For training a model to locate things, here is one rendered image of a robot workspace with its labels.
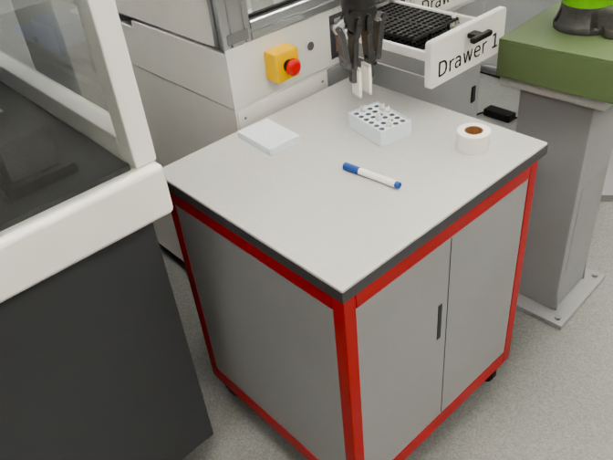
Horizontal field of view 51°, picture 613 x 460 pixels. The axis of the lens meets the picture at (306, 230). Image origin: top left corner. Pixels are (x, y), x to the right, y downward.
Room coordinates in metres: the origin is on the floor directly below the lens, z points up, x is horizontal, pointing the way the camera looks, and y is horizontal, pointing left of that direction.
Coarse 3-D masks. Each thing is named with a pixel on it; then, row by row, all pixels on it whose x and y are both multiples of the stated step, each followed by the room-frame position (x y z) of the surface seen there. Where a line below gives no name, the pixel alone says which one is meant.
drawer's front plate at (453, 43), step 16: (480, 16) 1.47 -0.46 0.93; (496, 16) 1.50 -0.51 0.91; (448, 32) 1.40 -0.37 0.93; (464, 32) 1.42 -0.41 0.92; (496, 32) 1.50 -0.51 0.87; (432, 48) 1.35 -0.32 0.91; (448, 48) 1.38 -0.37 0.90; (464, 48) 1.42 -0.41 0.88; (496, 48) 1.51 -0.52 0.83; (432, 64) 1.35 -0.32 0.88; (448, 64) 1.38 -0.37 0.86; (464, 64) 1.42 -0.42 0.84; (432, 80) 1.35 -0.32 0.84
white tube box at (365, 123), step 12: (372, 108) 1.33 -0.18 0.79; (348, 120) 1.32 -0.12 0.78; (360, 120) 1.27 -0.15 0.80; (372, 120) 1.27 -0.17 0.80; (384, 120) 1.26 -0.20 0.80; (396, 120) 1.26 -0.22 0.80; (408, 120) 1.24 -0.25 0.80; (360, 132) 1.28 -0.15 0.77; (372, 132) 1.24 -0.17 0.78; (384, 132) 1.21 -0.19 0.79; (396, 132) 1.23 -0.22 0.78; (408, 132) 1.24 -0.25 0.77; (384, 144) 1.21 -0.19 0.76
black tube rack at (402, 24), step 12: (384, 12) 1.66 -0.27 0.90; (396, 12) 1.66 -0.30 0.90; (408, 12) 1.64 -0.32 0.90; (420, 12) 1.63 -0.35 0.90; (432, 12) 1.63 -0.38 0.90; (372, 24) 1.58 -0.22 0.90; (396, 24) 1.57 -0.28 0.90; (408, 24) 1.56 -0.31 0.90; (420, 24) 1.55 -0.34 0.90; (432, 24) 1.54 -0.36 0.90; (384, 36) 1.58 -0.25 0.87; (396, 36) 1.50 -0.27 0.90; (408, 36) 1.48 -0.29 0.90; (432, 36) 1.54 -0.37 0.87; (420, 48) 1.47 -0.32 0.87
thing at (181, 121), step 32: (480, 0) 2.00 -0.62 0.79; (480, 64) 2.02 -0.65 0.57; (160, 96) 1.67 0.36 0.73; (192, 96) 1.53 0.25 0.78; (288, 96) 1.49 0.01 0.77; (416, 96) 1.81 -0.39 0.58; (448, 96) 1.91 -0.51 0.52; (160, 128) 1.71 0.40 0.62; (192, 128) 1.56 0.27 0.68; (224, 128) 1.44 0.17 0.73; (160, 160) 1.75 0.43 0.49; (160, 224) 1.85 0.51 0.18
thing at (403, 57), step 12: (384, 0) 1.78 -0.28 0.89; (396, 0) 1.77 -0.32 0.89; (444, 12) 1.63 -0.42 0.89; (336, 24) 1.65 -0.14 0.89; (456, 24) 1.60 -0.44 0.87; (360, 36) 1.53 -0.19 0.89; (336, 48) 1.60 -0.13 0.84; (360, 48) 1.53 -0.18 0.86; (384, 48) 1.47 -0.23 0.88; (396, 48) 1.45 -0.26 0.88; (408, 48) 1.42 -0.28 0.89; (384, 60) 1.47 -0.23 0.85; (396, 60) 1.44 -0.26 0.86; (408, 60) 1.41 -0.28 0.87; (420, 60) 1.39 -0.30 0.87; (408, 72) 1.42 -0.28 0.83; (420, 72) 1.39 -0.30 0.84
